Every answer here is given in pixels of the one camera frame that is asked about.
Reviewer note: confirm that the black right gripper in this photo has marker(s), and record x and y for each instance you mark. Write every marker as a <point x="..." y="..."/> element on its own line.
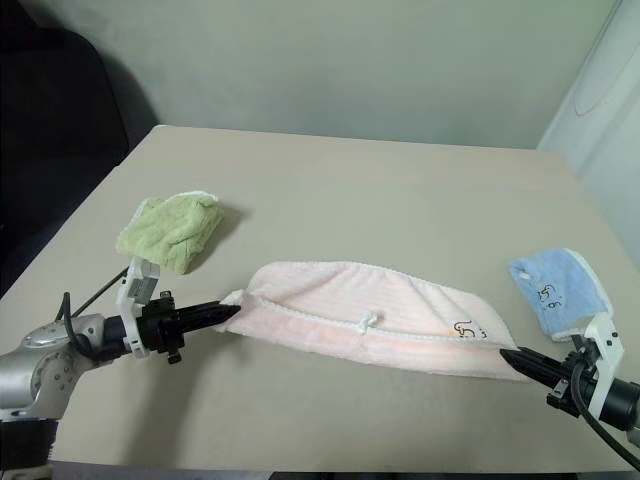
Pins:
<point x="575" y="385"/>

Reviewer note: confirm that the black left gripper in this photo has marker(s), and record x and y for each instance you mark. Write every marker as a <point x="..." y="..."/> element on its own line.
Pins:
<point x="157" y="325"/>

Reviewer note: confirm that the pink towel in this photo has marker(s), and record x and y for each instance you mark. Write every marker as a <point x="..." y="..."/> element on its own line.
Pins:
<point x="360" y="310"/>

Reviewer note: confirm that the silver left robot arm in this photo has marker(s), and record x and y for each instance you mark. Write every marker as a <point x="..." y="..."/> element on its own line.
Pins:
<point x="47" y="370"/>

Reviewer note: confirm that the blue towel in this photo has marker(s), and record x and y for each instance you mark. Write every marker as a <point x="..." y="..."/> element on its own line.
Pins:
<point x="555" y="290"/>

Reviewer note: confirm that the green towel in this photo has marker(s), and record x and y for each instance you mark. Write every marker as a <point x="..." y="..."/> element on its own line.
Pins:
<point x="167" y="232"/>

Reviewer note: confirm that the black robot waist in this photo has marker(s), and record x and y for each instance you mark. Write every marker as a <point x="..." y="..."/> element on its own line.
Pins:
<point x="25" y="442"/>

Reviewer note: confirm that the black chair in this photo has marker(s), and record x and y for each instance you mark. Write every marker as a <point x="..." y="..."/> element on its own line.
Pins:
<point x="55" y="125"/>

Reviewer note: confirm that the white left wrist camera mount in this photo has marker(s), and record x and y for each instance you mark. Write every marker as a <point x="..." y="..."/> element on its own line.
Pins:
<point x="131" y="300"/>

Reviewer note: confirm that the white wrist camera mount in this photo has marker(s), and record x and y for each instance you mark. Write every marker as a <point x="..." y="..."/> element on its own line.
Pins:
<point x="605" y="345"/>
<point x="131" y="300"/>

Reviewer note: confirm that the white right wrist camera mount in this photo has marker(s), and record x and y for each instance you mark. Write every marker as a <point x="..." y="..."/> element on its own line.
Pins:
<point x="605" y="345"/>

